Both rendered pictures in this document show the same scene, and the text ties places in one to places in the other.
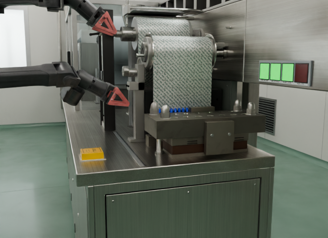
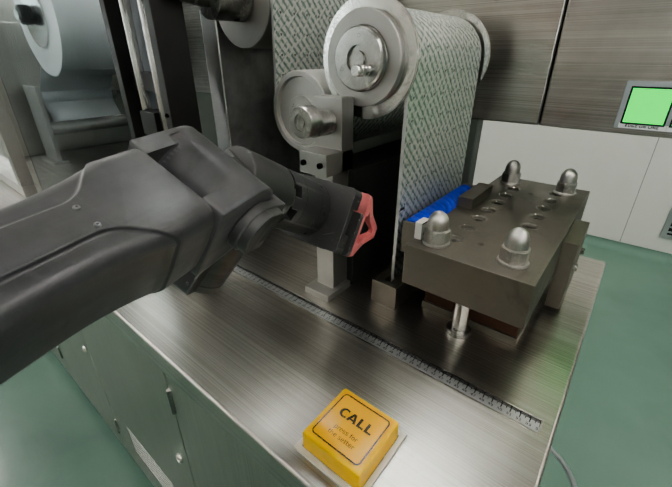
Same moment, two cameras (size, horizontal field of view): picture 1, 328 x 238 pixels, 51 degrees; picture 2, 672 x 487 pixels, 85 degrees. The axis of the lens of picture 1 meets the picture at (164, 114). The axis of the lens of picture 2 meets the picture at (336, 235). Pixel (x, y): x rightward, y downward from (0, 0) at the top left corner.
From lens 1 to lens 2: 0.99 m
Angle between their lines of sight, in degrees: 36
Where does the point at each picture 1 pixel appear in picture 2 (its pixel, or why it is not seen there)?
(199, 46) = (468, 41)
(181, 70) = (443, 108)
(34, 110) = not seen: outside the picture
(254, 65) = (594, 90)
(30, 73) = (47, 284)
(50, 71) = (175, 212)
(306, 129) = not seen: hidden behind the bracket
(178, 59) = (443, 80)
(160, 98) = (410, 188)
